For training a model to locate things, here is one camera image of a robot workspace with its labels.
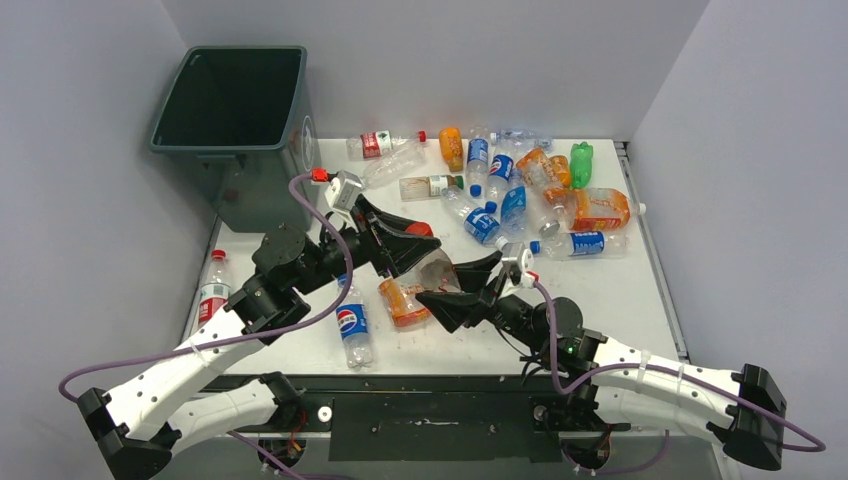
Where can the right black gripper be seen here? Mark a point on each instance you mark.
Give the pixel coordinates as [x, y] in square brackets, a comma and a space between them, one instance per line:
[455, 307]

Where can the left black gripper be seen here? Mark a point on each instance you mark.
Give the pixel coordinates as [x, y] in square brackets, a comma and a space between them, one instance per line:
[396, 250]

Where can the crushed orange label bottle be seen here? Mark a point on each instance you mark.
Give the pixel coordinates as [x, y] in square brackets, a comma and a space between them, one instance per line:
[399, 299]

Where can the blue label bottle white cap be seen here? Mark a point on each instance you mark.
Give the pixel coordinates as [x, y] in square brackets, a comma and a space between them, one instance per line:
[475, 220]

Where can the light blue label bottle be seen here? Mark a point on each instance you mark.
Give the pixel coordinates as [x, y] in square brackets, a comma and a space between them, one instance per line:
[514, 208]

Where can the small Pepsi bottle blue cap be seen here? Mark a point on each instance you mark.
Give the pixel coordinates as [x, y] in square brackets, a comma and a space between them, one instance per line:
[352, 322]

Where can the clear bottle silver cap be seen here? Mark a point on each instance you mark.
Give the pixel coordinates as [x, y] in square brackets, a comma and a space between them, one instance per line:
[541, 218]

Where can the large orange label bottle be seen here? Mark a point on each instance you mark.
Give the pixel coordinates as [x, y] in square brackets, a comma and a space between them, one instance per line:
[593, 208]

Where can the red cap clear bottle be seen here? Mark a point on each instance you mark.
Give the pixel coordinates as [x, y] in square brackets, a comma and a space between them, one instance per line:
[214, 290]

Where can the large Pepsi bottle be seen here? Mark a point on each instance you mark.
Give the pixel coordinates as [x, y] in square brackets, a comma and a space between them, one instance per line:
[581, 245]

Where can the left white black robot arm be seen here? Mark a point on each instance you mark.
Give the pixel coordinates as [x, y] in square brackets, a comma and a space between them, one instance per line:
[140, 425]

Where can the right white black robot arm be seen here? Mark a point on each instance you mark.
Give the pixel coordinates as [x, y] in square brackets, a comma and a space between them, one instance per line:
[606, 381]

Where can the dark green plastic bin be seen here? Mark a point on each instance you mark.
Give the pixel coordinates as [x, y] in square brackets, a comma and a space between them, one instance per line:
[238, 124]

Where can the brown stained bottle green cap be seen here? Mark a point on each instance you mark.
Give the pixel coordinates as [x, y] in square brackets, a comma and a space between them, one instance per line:
[427, 187]

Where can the clear bottle white cap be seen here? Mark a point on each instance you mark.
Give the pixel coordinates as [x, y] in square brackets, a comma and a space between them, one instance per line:
[406, 159]

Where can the red label bottle back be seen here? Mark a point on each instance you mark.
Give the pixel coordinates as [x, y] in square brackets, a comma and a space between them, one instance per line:
[376, 144]

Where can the small orange juice bottle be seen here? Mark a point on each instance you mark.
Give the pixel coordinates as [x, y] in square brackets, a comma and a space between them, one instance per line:
[451, 148]

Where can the blue label water bottle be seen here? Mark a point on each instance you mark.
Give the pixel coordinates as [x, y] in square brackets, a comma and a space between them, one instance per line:
[477, 160]

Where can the orange crushed bottle back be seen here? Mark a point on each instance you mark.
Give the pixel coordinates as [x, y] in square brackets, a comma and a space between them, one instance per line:
[536, 170]

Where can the clear crushed bottle back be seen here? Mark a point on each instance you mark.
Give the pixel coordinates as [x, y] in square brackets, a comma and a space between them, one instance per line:
[521, 139]

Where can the small orange bottle right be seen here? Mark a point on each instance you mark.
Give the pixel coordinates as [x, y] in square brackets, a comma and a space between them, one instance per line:
[561, 170]

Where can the green soda bottle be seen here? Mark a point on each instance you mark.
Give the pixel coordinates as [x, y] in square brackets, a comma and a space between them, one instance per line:
[581, 164]

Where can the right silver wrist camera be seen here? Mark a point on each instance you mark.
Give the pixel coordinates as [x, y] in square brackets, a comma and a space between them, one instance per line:
[518, 260]

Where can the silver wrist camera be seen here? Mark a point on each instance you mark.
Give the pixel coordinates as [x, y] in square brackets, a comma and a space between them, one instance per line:
[518, 260]
[343, 190]

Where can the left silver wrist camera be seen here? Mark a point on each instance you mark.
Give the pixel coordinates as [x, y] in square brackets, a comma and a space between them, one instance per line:
[343, 190]

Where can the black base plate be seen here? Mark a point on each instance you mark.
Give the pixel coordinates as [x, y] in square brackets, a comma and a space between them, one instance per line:
[439, 418]

